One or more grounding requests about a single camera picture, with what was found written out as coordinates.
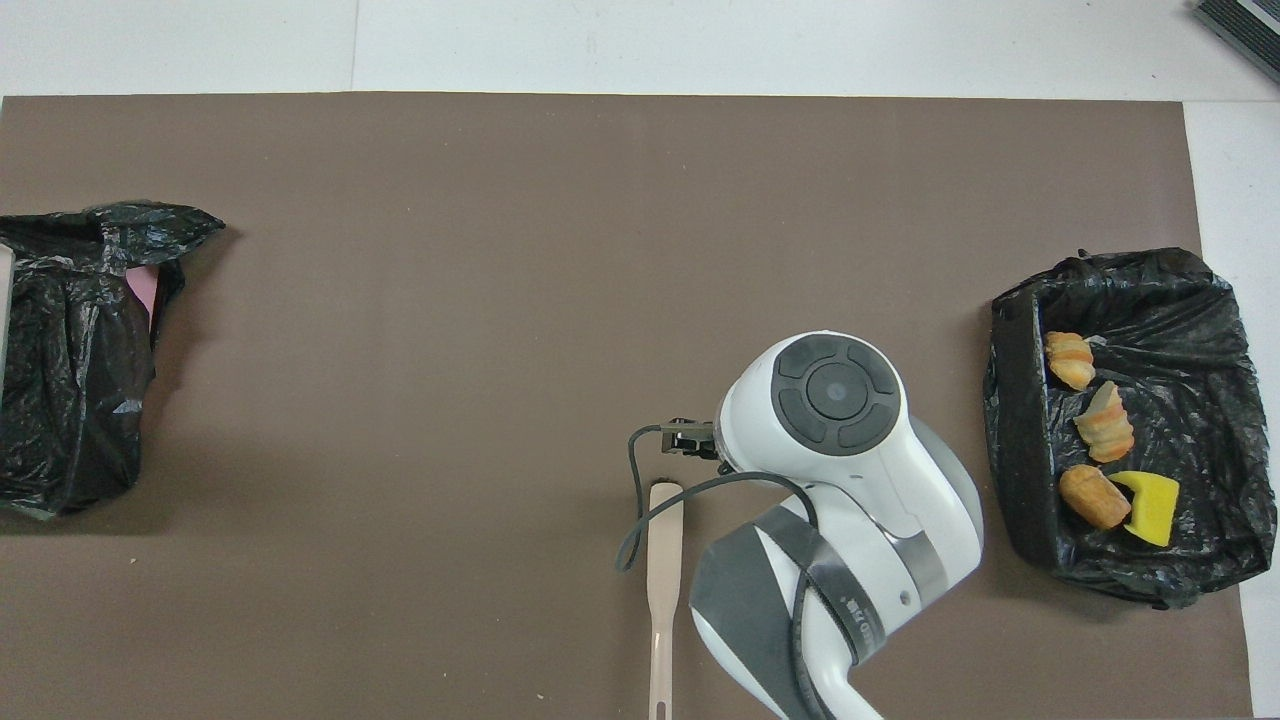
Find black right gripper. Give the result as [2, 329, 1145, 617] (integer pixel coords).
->
[664, 420, 723, 459]

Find orange striped croissant piece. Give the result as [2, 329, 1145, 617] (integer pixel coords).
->
[1043, 331, 1098, 392]

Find brown croquette bread roll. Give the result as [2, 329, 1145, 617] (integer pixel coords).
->
[1059, 463, 1134, 532]

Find pale flaky croissant piece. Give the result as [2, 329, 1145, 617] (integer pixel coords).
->
[1073, 380, 1136, 464]

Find green and yellow sponge piece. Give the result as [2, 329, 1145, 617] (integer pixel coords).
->
[1107, 470, 1182, 548]

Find beige plastic dustpan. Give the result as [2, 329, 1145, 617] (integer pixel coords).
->
[0, 245, 14, 406]

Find black trash bag lined bin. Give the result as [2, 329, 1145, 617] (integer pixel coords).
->
[983, 246, 1279, 611]

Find crumpled black trash bag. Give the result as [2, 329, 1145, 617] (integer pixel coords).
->
[0, 200, 227, 521]

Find brown table mat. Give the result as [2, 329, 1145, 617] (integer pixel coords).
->
[0, 93, 1256, 720]

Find dark ribbed grille panel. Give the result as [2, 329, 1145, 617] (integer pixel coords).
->
[1192, 0, 1280, 86]

